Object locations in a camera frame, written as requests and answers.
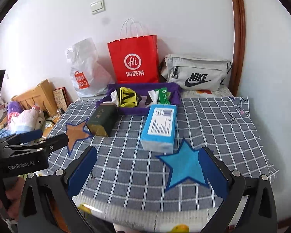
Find yellow black pouch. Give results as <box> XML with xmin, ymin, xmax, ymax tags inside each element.
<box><xmin>117</xmin><ymin>87</ymin><xmax>142</xmax><ymax>108</ymax></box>

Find green wet wipe packet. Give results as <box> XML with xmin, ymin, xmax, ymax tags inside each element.
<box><xmin>155</xmin><ymin>87</ymin><xmax>171</xmax><ymax>105</ymax></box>

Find clear plastic bag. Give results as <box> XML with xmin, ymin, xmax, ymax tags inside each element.
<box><xmin>145</xmin><ymin>90</ymin><xmax>159</xmax><ymax>107</ymax></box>

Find left hand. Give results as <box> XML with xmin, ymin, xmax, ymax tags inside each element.
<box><xmin>0</xmin><ymin>177</ymin><xmax>25</xmax><ymax>221</ymax></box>

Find blue star sticker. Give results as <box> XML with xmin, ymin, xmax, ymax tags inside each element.
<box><xmin>156</xmin><ymin>138</ymin><xmax>209</xmax><ymax>191</ymax></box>

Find grey checkered bed sheet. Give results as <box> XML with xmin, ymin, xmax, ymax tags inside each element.
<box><xmin>46</xmin><ymin>96</ymin><xmax>278</xmax><ymax>212</ymax></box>

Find brown star sticker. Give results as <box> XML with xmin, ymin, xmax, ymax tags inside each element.
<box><xmin>65</xmin><ymin>119</ymin><xmax>93</xmax><ymax>156</ymax></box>

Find wooden headboard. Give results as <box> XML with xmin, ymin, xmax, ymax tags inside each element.
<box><xmin>11</xmin><ymin>79</ymin><xmax>58</xmax><ymax>116</ymax></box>

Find decorated notebook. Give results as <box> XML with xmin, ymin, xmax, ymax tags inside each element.
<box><xmin>53</xmin><ymin>87</ymin><xmax>70</xmax><ymax>111</ymax></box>

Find blue tissue pack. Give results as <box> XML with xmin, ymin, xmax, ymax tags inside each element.
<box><xmin>140</xmin><ymin>104</ymin><xmax>177</xmax><ymax>154</ymax></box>

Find white Miniso plastic bag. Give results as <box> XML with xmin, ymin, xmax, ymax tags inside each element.
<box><xmin>66</xmin><ymin>38</ymin><xmax>114</xmax><ymax>98</ymax></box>

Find grey Nike waist bag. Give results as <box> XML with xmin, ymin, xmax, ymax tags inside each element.
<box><xmin>160</xmin><ymin>54</ymin><xmax>232</xmax><ymax>91</ymax></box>

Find red Haidilao paper bag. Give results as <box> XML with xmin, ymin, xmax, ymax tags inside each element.
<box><xmin>108</xmin><ymin>34</ymin><xmax>159</xmax><ymax>84</ymax></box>

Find white wall switch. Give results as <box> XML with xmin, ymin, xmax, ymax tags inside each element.
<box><xmin>90</xmin><ymin>0</ymin><xmax>105</xmax><ymax>15</ymax></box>

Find brown wooden door frame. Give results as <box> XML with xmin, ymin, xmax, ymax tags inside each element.
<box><xmin>229</xmin><ymin>0</ymin><xmax>246</xmax><ymax>96</ymax></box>

